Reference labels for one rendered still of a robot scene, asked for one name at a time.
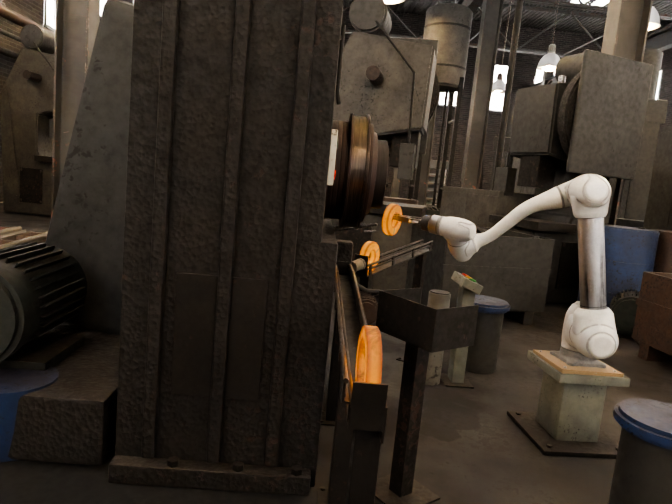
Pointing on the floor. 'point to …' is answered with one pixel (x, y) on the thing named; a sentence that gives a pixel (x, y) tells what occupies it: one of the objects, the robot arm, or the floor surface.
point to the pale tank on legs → (435, 19)
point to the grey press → (575, 146)
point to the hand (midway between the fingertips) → (392, 216)
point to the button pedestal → (461, 347)
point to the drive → (76, 273)
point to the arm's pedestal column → (567, 421)
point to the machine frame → (227, 244)
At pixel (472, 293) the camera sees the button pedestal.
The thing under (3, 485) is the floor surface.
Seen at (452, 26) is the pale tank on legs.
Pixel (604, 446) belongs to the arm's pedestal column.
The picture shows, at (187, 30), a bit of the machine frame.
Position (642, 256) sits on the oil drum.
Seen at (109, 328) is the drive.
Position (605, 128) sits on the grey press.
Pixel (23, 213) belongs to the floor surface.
